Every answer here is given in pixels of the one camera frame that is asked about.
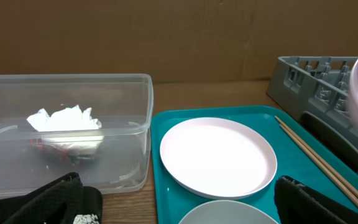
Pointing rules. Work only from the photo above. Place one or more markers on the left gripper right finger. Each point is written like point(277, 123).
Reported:
point(297, 203)

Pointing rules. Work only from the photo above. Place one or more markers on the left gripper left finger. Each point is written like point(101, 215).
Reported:
point(55, 202)

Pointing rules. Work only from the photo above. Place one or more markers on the white rice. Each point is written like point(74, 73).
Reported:
point(86, 219)

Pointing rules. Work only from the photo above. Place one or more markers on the red snack wrapper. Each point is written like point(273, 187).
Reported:
point(54, 152)

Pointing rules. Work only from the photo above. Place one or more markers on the wooden chopstick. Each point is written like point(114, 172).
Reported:
point(322, 171)
point(322, 161)

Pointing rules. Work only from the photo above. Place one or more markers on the grey bowl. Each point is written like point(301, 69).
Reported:
point(226, 212)

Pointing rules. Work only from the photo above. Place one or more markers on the white napkin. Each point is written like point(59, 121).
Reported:
point(68, 119)

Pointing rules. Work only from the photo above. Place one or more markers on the white round plate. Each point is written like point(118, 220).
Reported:
point(218, 158)

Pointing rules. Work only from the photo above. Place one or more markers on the black tray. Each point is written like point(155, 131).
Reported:
point(92, 203)

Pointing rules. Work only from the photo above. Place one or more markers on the clear plastic bin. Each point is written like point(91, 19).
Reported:
point(122, 102)

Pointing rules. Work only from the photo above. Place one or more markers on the teal plastic tray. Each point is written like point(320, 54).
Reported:
point(174, 201)

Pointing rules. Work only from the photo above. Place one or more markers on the grey dish rack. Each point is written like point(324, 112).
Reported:
point(314, 91)

